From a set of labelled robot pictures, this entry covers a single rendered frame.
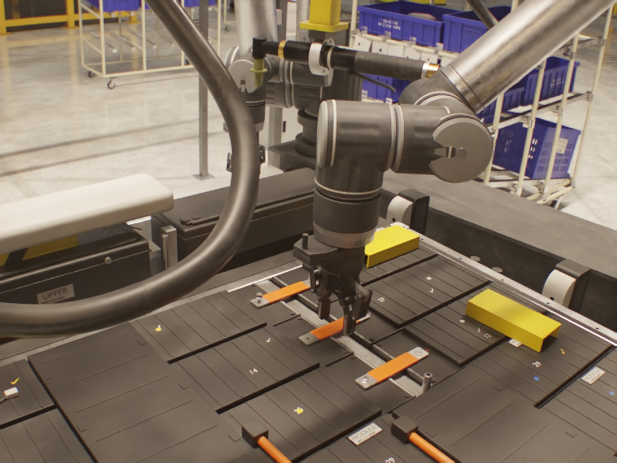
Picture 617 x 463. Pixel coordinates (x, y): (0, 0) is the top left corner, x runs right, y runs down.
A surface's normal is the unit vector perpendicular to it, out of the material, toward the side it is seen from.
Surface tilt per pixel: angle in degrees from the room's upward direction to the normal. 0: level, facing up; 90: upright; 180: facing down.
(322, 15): 90
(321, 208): 90
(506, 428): 0
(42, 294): 90
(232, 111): 59
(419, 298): 0
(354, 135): 73
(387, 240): 0
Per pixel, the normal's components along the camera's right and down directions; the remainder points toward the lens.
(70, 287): 0.64, 0.37
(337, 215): -0.33, 0.40
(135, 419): 0.06, -0.90
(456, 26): -0.74, 0.32
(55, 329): 0.17, 0.30
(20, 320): 0.05, -0.32
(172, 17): -0.13, 0.22
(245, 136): 0.35, -0.39
